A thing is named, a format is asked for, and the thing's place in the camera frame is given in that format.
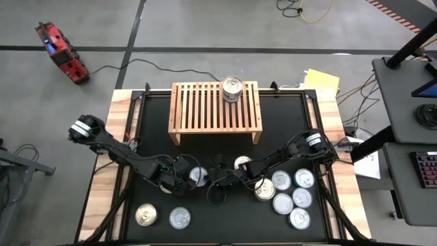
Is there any grey desk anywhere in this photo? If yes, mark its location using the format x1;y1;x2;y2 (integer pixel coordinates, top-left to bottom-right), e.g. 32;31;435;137
382;141;437;228
371;56;437;146

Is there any red black tool case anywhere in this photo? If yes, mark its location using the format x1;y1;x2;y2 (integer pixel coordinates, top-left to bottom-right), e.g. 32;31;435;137
34;20;91;85

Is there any striped cable cover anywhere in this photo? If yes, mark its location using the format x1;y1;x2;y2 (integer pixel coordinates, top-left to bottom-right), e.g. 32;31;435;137
365;0;423;34

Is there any yellow paper folder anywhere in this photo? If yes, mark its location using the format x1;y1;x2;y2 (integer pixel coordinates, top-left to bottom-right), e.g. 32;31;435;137
302;68;341;96

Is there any white paper sheet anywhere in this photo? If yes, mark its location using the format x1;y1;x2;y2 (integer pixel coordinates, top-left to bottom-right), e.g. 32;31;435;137
353;150;382;180

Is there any blue label tuna can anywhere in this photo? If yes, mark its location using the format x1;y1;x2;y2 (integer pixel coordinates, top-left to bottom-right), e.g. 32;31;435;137
288;207;311;230
271;169;292;191

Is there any teal label tuna can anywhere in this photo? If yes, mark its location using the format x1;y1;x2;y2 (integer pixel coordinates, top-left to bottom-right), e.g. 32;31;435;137
293;167;316;189

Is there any black floor cable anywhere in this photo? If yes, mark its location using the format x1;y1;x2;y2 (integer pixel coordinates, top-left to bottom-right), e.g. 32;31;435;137
276;0;305;18
88;57;221;83

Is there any coiled black cable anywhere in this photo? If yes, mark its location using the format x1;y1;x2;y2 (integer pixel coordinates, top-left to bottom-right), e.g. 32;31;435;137
414;103;437;131

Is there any yellow floor cable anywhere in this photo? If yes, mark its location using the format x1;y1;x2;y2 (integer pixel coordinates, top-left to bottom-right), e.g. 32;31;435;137
298;0;337;25

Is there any black cable bundle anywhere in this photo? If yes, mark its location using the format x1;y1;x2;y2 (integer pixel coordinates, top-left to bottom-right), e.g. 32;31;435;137
339;73;382;126

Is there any black desk leg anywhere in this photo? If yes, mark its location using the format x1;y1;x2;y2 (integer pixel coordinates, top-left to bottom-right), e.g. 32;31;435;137
350;124;393;164

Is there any red label seafood can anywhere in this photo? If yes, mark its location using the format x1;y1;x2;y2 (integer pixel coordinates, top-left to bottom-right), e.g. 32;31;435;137
188;166;210;188

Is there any wooden slatted shelf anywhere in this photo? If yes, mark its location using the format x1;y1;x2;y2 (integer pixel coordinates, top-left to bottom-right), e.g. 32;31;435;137
168;81;264;146

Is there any black keyboard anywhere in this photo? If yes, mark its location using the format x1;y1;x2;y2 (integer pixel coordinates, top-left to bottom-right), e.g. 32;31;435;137
409;151;437;189

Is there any grey metal stand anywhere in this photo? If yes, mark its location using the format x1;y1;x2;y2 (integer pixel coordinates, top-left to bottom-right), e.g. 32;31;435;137
0;136;57;246

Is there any silver lid can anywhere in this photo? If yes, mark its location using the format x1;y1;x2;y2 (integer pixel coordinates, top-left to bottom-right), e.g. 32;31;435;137
292;187;313;209
168;206;192;230

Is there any monitor with blue screen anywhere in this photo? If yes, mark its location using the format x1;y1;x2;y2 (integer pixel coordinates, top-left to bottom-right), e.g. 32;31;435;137
411;61;437;100

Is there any green label tuna can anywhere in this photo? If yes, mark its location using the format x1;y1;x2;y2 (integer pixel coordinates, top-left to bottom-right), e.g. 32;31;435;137
272;193;294;215

